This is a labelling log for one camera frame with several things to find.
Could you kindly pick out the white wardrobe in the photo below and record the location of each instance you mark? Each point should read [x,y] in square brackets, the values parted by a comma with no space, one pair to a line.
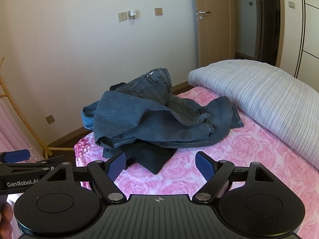
[309,29]

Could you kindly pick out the white wall switch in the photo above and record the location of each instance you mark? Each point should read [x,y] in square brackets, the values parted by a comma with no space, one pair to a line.
[291,4]

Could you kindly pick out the pink rose blanket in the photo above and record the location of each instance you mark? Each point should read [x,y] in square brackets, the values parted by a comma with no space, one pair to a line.
[249,154]

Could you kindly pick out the pale pink cloth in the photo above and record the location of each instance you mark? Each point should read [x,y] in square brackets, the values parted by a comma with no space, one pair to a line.
[10,134]

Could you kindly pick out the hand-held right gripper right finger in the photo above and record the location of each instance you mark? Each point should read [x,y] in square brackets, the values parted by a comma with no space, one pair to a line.
[204,165]

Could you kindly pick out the black pants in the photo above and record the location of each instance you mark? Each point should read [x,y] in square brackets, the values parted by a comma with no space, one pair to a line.
[152,159]

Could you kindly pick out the blue jeans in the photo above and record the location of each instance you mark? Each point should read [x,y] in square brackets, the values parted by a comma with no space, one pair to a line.
[119,114]

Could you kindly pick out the beige wall switch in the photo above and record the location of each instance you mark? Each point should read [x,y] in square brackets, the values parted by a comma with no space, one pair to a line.
[157,11]

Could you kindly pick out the person's left hand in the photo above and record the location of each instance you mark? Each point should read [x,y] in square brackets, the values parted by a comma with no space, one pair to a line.
[5,216]

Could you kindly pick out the wooden door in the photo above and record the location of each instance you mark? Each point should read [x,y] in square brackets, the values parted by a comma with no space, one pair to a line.
[216,34]

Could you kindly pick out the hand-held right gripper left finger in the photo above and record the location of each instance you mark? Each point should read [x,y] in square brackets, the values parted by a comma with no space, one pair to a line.
[117,166]

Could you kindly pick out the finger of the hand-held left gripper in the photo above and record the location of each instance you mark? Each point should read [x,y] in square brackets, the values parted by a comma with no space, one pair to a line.
[17,155]
[25,166]

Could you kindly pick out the bamboo rack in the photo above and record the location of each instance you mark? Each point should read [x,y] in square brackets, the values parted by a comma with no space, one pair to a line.
[43,148]

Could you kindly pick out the white plug adapter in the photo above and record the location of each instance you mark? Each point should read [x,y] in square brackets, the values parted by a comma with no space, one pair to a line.
[132,14]

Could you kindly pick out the beige wall socket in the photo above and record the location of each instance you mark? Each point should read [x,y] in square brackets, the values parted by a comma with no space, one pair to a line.
[121,17]
[49,119]

